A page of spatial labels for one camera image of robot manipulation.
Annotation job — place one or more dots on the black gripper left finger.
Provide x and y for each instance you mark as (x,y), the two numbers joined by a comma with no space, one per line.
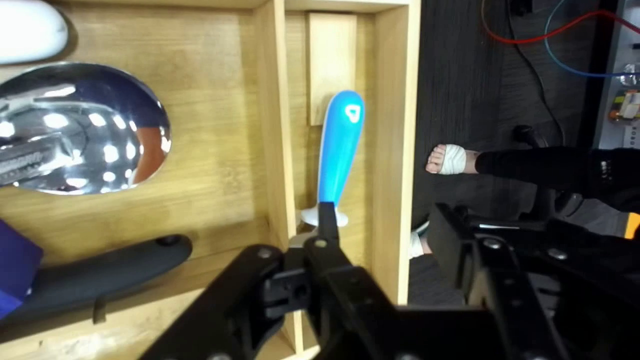
(252,306)

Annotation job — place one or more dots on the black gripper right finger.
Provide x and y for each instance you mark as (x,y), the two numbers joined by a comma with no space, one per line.
(532,301)

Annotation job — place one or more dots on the wooden cutlery tray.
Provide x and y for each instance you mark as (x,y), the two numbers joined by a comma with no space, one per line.
(221,152)

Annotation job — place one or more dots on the person leg with bandaged foot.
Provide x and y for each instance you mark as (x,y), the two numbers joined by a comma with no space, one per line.
(532,166)

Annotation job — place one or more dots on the large silver spoon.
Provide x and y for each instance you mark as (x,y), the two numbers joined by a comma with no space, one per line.
(86,126)

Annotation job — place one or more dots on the white electronic device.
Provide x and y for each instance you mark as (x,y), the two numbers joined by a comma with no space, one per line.
(623,66)

